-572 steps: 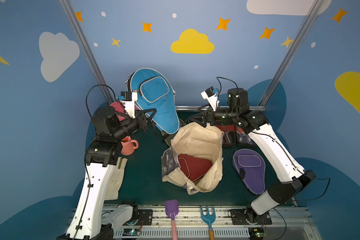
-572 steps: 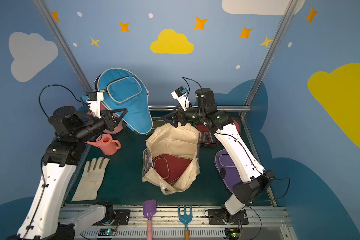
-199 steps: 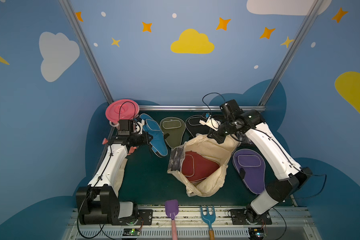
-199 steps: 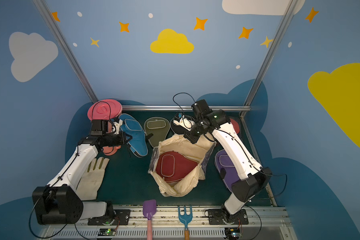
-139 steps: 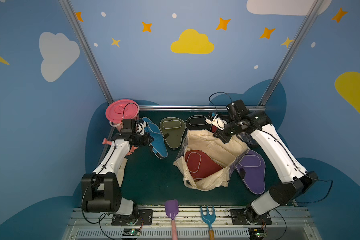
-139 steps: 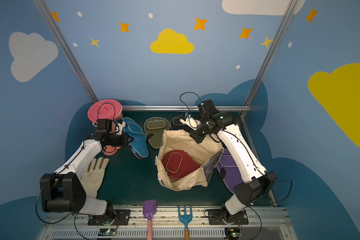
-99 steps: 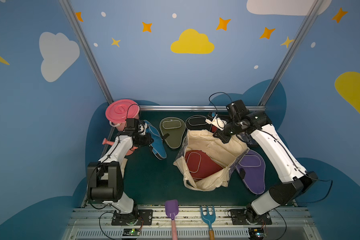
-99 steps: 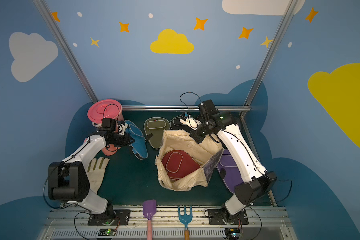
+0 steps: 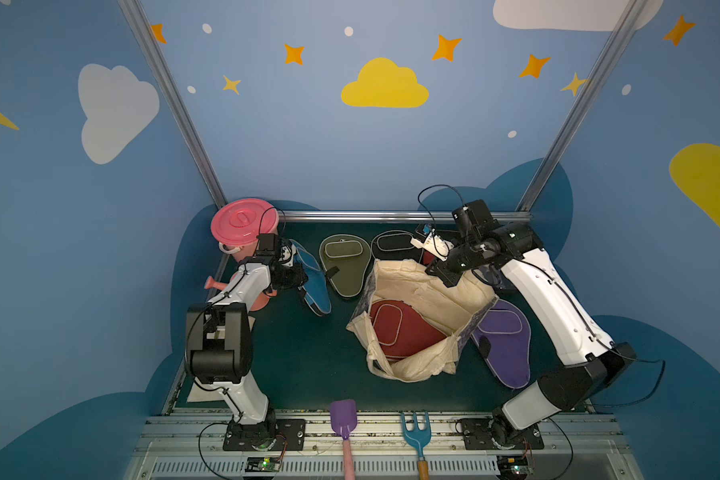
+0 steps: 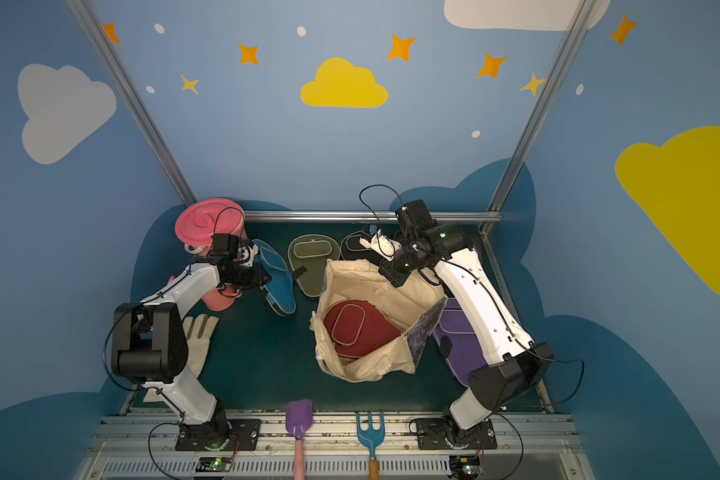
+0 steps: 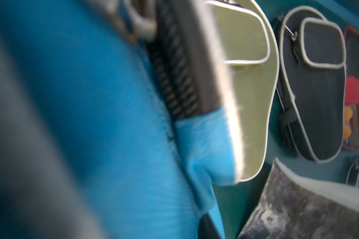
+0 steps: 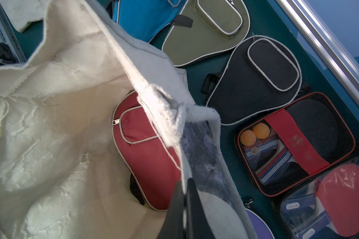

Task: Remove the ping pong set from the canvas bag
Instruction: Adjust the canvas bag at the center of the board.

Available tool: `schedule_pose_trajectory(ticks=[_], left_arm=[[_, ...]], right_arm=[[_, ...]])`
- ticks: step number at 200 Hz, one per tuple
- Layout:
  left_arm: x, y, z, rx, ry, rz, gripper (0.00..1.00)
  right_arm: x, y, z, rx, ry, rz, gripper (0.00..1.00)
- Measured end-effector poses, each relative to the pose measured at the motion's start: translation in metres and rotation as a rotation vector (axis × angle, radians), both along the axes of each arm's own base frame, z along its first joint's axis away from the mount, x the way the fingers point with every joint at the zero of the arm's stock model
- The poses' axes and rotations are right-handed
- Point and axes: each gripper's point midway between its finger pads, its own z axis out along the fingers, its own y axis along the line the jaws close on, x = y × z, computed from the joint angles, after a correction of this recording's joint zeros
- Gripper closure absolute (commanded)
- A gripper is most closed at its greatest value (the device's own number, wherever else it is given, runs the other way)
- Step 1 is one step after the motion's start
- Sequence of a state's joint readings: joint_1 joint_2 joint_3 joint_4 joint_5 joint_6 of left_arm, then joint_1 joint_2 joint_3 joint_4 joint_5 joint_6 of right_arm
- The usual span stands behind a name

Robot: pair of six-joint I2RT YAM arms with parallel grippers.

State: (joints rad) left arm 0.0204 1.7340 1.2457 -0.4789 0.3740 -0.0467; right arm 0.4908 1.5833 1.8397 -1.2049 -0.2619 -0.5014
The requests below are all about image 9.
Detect pink watering can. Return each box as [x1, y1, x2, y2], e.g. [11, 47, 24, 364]
[204, 276, 270, 312]

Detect circuit board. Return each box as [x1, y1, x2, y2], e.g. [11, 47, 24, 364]
[496, 456, 534, 480]
[245, 457, 282, 474]

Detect purple paddle case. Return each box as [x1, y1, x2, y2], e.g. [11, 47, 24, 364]
[471, 300, 531, 390]

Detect maroon red paddle case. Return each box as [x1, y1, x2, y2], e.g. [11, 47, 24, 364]
[370, 300, 446, 362]

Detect teal toy rake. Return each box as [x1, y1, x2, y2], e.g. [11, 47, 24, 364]
[400, 412, 432, 480]

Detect black red paddle case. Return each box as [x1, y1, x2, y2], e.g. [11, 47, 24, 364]
[421, 229, 454, 265]

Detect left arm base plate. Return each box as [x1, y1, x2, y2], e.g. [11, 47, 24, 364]
[222, 418, 306, 452]

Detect cream canvas tote bag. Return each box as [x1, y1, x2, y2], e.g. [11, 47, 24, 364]
[346, 260, 498, 383]

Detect right circuit board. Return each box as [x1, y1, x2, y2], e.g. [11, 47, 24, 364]
[496, 456, 534, 480]

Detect aluminium back rail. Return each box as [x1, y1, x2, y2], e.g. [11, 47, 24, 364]
[275, 209, 533, 224]

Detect olive green paddle case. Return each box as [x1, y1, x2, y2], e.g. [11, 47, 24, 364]
[319, 234, 372, 299]

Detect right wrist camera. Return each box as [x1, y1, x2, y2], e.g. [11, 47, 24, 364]
[410, 224, 453, 261]

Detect left circuit board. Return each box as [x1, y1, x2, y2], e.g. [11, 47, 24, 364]
[245, 457, 282, 474]

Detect teal blue paddle case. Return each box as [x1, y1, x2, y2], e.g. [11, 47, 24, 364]
[291, 240, 331, 316]

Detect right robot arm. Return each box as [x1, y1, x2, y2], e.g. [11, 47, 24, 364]
[417, 200, 637, 447]

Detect pink bucket with lid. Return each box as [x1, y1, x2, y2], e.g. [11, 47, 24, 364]
[211, 198, 279, 261]

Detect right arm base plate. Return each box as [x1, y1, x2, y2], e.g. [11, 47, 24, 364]
[456, 417, 544, 450]

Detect purple toy shovel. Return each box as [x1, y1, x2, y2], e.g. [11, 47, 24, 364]
[329, 399, 358, 480]

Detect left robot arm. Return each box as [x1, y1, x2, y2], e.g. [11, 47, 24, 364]
[184, 233, 307, 442]

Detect black white-piped paddle case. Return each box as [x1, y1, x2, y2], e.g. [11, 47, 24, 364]
[370, 230, 422, 262]

